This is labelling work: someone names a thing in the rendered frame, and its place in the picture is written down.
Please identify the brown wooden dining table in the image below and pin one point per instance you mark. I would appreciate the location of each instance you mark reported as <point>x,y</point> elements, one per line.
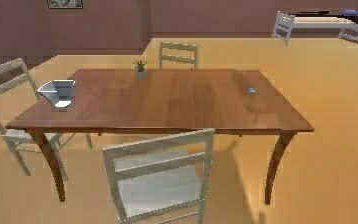
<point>173,100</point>

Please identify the white wooden chair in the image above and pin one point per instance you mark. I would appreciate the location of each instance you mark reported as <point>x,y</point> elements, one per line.
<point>10,80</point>
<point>178,55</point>
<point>160,180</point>

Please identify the small green potted plant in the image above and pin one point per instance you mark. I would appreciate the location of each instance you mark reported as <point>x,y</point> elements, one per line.
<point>140,68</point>

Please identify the small blue object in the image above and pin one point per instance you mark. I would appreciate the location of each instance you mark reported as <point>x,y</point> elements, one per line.
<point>250,90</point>

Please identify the grey metal bowl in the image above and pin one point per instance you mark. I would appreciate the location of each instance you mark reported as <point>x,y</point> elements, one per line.
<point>58,93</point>

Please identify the white slatted bench table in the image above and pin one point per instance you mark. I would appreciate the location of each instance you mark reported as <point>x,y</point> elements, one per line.
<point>320,25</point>

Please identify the blue and black object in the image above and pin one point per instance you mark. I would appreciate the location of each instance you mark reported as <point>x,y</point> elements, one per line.
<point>353,15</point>

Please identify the framed wall picture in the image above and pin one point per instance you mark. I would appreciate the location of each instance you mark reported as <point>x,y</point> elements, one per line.
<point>64,3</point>

